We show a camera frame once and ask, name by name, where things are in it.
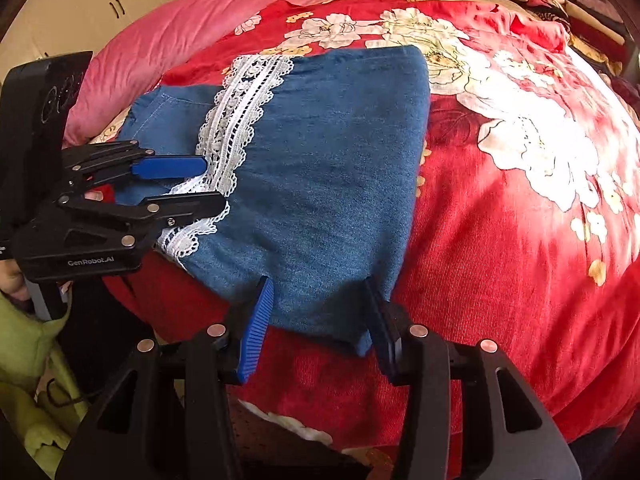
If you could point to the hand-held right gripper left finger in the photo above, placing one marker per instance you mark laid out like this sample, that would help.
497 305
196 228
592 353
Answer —
256 332

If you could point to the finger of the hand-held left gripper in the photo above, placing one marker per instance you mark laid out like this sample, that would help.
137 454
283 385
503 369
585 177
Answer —
200 207
170 166

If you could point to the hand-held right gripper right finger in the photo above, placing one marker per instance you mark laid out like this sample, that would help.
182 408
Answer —
381 332

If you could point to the blue denim pants lace trim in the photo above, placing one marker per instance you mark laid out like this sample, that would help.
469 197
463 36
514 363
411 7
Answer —
325 185

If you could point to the person's left hand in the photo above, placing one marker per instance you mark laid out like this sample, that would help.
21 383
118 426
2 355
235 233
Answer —
12 282

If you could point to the red floral blanket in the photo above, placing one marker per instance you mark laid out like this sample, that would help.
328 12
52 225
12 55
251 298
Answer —
500 285

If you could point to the pink duvet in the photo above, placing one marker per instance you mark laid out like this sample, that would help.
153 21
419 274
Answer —
200 25

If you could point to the yellow-green cloth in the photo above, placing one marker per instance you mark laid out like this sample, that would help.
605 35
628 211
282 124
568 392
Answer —
30 360

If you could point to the dark purple garment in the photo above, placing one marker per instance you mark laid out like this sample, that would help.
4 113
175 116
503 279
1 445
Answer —
627 95

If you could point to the pile of folded clothes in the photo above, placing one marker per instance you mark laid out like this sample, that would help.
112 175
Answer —
565 0

